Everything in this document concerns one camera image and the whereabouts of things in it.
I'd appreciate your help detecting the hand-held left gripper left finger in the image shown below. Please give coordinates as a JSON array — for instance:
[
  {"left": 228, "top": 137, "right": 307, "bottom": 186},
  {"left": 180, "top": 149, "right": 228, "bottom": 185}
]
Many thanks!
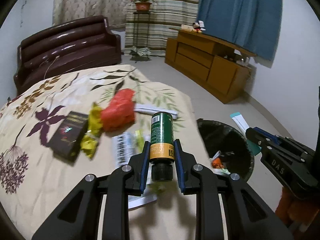
[{"left": 31, "top": 140, "right": 150, "bottom": 240}]

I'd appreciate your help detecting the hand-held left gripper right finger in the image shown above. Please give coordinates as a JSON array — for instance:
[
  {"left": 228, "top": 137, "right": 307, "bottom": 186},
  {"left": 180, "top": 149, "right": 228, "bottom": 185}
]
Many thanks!
[{"left": 174, "top": 139, "right": 294, "bottom": 240}]

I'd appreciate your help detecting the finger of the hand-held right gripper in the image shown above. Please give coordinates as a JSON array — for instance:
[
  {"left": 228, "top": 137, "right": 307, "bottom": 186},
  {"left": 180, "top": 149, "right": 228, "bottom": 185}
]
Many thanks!
[
  {"left": 246, "top": 127, "right": 275, "bottom": 153},
  {"left": 254, "top": 127, "right": 283, "bottom": 142}
]

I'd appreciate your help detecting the teal white box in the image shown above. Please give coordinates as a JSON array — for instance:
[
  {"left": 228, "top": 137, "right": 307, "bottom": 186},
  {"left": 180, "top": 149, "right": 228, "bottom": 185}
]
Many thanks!
[{"left": 230, "top": 111, "right": 262, "bottom": 155}]

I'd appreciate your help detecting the trash bin with black bag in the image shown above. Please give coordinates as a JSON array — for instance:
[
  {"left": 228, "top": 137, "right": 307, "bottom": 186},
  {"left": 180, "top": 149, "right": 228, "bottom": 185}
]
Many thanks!
[{"left": 196, "top": 119, "right": 255, "bottom": 182}]

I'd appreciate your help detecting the green bottle with black cap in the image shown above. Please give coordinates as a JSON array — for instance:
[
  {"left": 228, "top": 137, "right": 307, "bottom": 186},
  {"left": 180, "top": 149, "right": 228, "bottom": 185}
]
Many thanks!
[{"left": 149, "top": 112, "right": 175, "bottom": 182}]

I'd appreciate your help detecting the long white box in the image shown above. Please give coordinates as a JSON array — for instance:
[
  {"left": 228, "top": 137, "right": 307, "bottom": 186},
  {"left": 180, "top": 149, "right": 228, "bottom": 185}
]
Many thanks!
[{"left": 134, "top": 103, "right": 179, "bottom": 120}]

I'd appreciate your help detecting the yellow snack wrapper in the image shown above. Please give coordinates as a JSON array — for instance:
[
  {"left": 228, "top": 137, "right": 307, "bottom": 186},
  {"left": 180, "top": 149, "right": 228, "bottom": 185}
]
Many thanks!
[{"left": 80, "top": 102, "right": 103, "bottom": 159}]

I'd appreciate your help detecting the white snack packet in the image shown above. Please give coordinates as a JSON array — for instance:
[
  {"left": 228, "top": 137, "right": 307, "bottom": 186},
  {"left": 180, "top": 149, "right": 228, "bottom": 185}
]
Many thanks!
[{"left": 112, "top": 132, "right": 158, "bottom": 209}]

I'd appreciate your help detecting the orange plastic bag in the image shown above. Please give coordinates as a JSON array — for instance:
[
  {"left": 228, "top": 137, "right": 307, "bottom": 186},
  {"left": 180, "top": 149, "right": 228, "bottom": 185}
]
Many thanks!
[{"left": 212, "top": 156, "right": 225, "bottom": 169}]

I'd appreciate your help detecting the red plastic bag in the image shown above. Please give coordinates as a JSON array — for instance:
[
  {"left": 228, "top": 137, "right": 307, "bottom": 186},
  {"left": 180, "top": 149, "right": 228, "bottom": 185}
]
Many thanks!
[{"left": 100, "top": 89, "right": 136, "bottom": 132}]

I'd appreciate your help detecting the wooden cabinet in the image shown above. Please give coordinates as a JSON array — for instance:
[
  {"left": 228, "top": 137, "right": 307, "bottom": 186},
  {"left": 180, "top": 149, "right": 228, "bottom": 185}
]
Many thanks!
[{"left": 164, "top": 27, "right": 258, "bottom": 104}]

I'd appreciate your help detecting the black flat box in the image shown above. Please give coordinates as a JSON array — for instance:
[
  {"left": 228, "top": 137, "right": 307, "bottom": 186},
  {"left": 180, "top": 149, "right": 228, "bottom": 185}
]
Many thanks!
[{"left": 47, "top": 110, "right": 90, "bottom": 162}]

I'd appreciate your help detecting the checkered cloth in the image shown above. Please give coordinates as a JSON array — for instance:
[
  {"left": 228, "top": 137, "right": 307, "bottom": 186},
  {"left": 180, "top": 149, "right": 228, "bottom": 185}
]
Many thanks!
[{"left": 130, "top": 45, "right": 152, "bottom": 57}]

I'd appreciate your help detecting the mouse plush toy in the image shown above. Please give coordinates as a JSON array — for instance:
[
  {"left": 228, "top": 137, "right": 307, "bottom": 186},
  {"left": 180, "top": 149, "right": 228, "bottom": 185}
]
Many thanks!
[{"left": 192, "top": 20, "right": 206, "bottom": 33}]

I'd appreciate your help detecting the blue curtain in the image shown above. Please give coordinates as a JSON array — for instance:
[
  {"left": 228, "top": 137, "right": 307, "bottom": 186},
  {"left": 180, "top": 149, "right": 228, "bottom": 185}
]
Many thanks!
[{"left": 196, "top": 0, "right": 283, "bottom": 62}]

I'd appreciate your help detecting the brown leather sofa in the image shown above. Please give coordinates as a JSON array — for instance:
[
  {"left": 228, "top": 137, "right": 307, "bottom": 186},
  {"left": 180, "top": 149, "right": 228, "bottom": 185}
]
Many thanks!
[{"left": 14, "top": 15, "right": 122, "bottom": 96}]

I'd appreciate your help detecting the black metal plant stand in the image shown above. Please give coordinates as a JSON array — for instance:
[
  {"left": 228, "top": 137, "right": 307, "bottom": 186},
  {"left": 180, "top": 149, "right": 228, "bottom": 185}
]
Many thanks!
[{"left": 132, "top": 10, "right": 152, "bottom": 60}]

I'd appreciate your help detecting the striped curtain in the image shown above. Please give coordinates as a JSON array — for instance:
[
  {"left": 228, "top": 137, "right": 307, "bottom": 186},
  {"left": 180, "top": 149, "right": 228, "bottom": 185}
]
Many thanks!
[{"left": 125, "top": 0, "right": 202, "bottom": 57}]

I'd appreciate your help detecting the potted plant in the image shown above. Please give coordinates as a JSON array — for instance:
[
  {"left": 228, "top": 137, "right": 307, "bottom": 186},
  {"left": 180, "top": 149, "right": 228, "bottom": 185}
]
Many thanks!
[{"left": 129, "top": 0, "right": 156, "bottom": 12}]

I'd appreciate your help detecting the beige patterned curtain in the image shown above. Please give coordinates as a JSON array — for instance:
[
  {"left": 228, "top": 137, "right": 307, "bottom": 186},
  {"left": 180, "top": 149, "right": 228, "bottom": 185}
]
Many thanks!
[{"left": 52, "top": 0, "right": 132, "bottom": 28}]

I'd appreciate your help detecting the white cable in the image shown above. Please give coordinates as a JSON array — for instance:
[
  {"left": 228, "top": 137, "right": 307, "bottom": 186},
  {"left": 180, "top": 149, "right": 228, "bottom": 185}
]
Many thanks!
[{"left": 44, "top": 55, "right": 60, "bottom": 79}]

